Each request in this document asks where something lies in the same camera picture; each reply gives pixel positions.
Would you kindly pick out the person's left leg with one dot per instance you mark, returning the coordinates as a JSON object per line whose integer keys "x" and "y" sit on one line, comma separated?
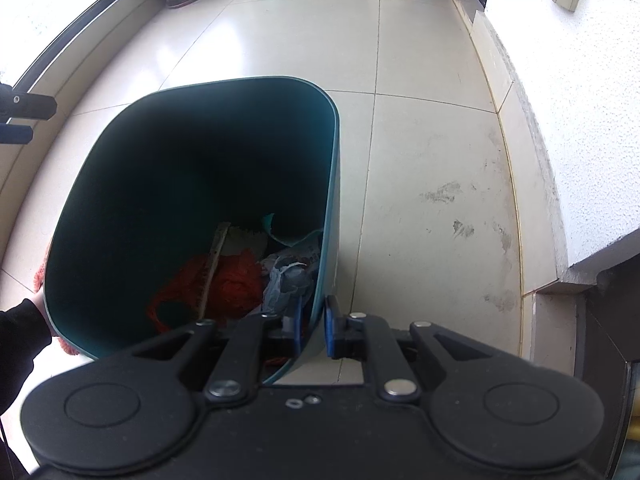
{"x": 20, "y": 350}

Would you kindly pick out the red fuzzy slipper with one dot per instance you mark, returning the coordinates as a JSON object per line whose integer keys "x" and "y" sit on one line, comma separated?
{"x": 42, "y": 272}

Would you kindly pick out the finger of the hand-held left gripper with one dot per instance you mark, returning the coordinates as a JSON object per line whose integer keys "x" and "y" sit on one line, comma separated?
{"x": 30, "y": 106}
{"x": 15, "y": 135}

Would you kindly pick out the yellow cloth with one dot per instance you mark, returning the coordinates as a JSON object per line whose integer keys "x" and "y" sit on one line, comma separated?
{"x": 632, "y": 440}

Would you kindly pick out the pale green white wrapper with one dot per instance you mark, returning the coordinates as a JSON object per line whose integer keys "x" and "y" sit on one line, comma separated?
{"x": 245, "y": 242}

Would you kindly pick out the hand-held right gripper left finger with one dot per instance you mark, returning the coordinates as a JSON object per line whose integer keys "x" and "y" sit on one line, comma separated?
{"x": 298, "y": 327}

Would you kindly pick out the clear silver plastic wrapper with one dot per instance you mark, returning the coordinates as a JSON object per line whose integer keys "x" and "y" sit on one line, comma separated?
{"x": 290, "y": 275}

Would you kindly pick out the dark cabinet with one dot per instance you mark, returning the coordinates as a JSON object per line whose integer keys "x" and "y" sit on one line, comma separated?
{"x": 610, "y": 320}

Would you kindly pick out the teal plastic waste bin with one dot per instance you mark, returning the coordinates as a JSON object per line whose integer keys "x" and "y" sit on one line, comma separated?
{"x": 190, "y": 160}

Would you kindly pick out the black window frame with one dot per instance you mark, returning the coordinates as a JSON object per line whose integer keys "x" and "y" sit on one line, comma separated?
{"x": 80, "y": 25}

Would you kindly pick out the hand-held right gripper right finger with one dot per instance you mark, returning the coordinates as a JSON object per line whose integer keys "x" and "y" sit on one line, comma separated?
{"x": 331, "y": 325}

